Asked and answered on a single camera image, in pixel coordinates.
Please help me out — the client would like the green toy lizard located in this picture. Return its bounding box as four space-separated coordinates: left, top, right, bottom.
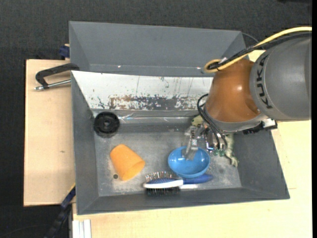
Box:
192 115 240 168

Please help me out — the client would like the blue and white hairbrush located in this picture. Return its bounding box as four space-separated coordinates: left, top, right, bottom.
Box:
143 171 214 196

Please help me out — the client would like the blue plastic bowl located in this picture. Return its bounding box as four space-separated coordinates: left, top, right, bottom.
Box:
167 145 211 179

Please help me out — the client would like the orange plastic cup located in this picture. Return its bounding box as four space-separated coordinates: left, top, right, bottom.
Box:
109 144 146 182

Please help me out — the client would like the pale wood board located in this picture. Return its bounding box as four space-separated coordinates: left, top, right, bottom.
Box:
23 59 76 207

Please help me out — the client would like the grey metal bin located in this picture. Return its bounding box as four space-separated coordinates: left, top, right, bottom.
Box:
68 20 291 216

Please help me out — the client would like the black round ring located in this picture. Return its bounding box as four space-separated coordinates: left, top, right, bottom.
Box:
93 111 121 138

